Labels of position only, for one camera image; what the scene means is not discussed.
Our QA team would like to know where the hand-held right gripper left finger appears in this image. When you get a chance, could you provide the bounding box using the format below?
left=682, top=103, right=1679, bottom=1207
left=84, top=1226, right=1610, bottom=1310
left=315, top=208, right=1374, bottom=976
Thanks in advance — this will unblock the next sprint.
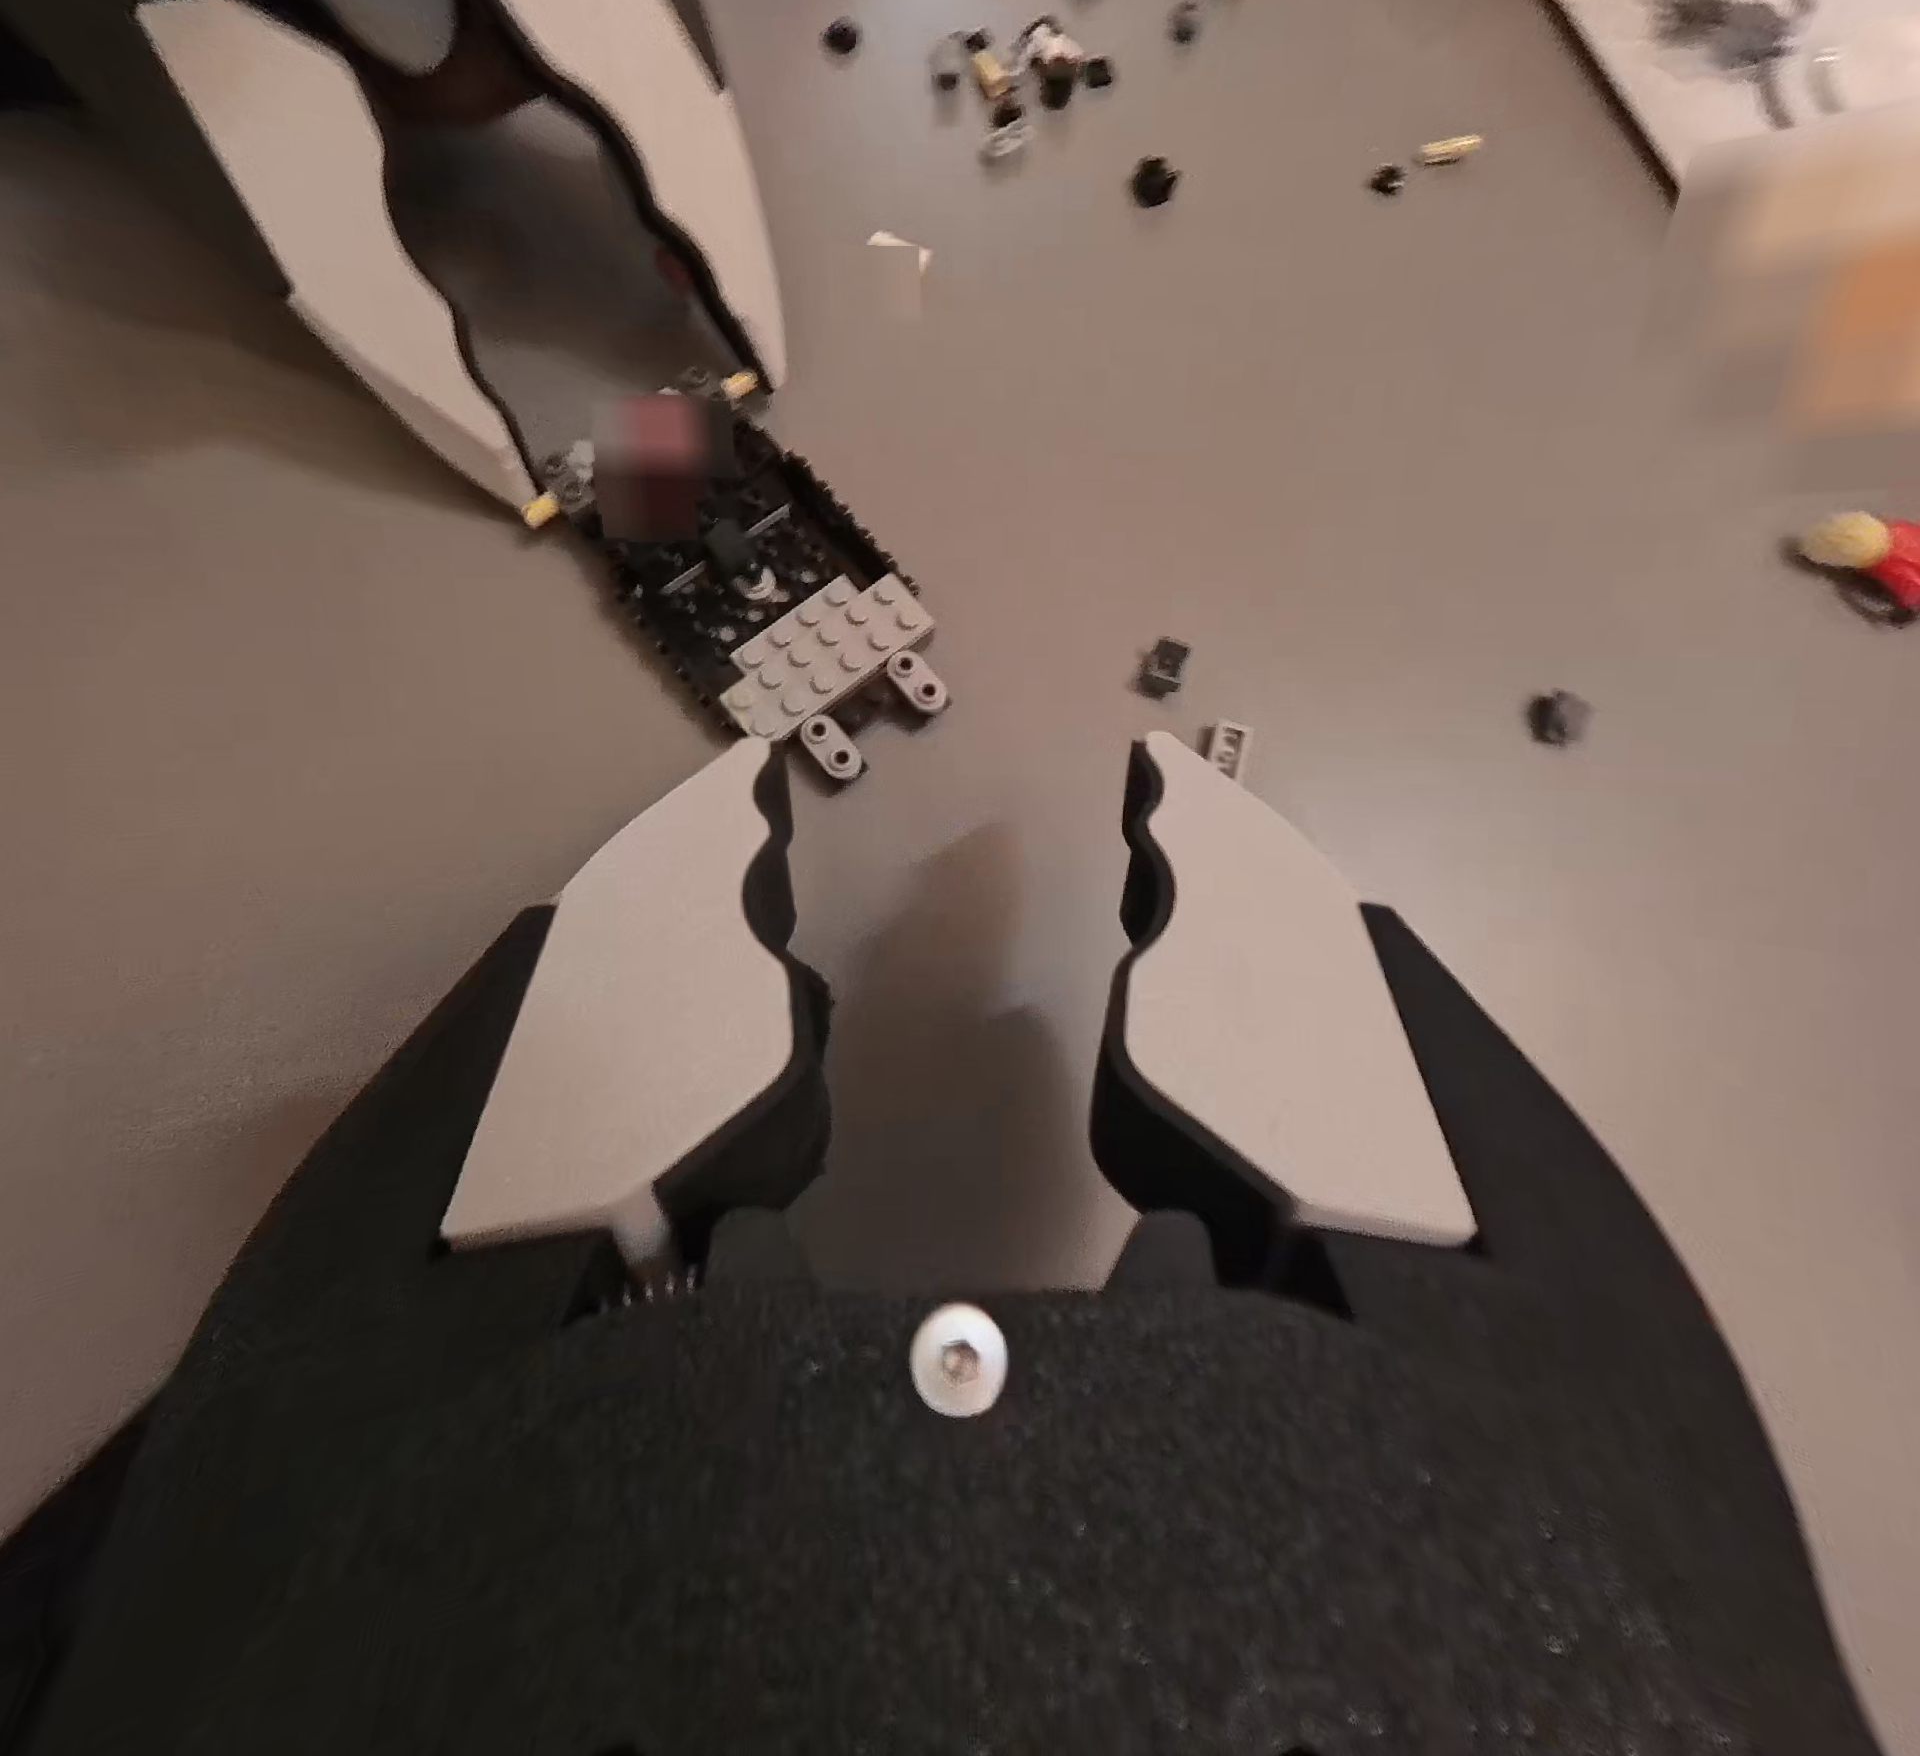
left=437, top=738, right=836, bottom=1282

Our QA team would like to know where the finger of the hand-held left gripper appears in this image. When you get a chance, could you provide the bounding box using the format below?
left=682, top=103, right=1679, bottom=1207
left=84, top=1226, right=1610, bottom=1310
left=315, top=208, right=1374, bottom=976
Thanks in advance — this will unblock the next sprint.
left=487, top=0, right=792, bottom=394
left=132, top=0, right=547, bottom=516

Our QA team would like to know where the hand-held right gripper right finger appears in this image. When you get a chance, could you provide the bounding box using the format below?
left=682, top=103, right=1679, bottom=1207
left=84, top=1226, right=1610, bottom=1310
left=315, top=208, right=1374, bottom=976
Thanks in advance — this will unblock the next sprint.
left=1089, top=731, right=1479, bottom=1254

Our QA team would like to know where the toy brick car chassis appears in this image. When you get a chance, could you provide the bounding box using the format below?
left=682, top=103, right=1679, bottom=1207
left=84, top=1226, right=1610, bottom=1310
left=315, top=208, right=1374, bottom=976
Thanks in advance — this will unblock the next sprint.
left=523, top=364, right=957, bottom=788

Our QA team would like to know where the pile of small toy bricks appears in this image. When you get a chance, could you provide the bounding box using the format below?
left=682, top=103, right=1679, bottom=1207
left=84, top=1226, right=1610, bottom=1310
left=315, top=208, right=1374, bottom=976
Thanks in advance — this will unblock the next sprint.
left=928, top=12, right=1122, bottom=162

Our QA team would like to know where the red toy minifigure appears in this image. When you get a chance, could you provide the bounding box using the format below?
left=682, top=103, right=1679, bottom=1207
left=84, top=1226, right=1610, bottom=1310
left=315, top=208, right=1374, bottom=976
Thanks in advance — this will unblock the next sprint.
left=1781, top=507, right=1920, bottom=629

